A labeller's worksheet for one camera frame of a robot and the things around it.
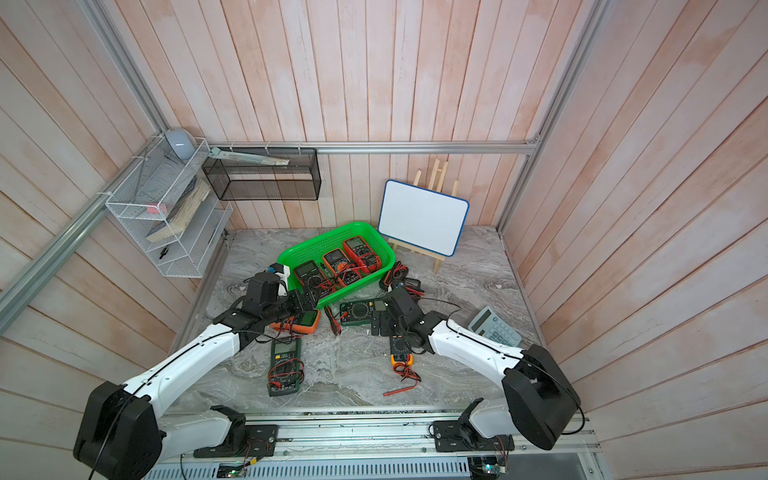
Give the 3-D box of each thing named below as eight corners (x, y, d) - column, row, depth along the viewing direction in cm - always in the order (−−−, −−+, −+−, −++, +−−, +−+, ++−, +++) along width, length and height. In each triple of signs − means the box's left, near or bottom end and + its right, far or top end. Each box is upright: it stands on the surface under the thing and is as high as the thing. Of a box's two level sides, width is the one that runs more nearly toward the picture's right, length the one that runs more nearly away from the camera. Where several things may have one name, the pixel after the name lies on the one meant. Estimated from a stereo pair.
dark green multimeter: (272, 399, 82) (267, 395, 78) (273, 346, 92) (270, 340, 88) (304, 392, 83) (301, 388, 80) (302, 340, 93) (299, 335, 89)
